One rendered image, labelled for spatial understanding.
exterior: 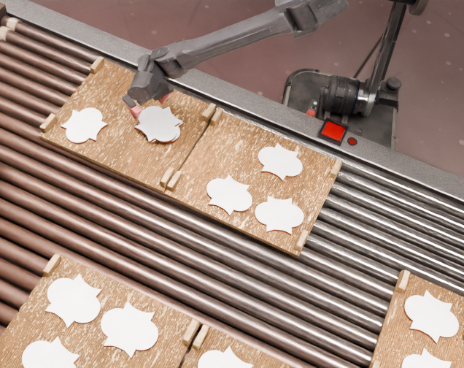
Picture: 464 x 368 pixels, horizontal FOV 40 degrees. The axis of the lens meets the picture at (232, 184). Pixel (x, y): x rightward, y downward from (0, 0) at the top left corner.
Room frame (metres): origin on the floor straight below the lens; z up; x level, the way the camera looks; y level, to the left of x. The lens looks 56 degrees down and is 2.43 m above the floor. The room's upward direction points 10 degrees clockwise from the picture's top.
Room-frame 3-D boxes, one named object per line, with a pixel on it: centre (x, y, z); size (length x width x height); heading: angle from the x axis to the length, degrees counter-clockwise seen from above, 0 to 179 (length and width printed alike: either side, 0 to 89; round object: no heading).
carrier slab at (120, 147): (1.16, 0.33, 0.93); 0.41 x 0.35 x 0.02; 74
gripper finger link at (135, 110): (1.15, 0.30, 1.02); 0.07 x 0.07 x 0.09; 52
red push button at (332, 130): (1.26, -0.28, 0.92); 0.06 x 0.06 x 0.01; 74
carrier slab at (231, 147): (1.03, -0.07, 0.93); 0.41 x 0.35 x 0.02; 73
